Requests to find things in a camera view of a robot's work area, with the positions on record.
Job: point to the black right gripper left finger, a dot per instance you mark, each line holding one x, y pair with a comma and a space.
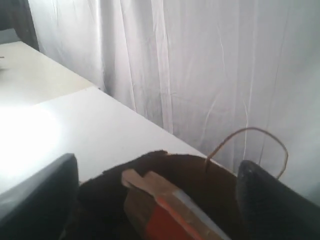
39, 207

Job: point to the brown pouch orange label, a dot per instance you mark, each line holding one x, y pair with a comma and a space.
159, 210

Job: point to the brown paper shopping bag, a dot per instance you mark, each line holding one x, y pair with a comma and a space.
208, 184

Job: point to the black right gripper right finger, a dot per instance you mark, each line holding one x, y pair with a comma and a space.
272, 211

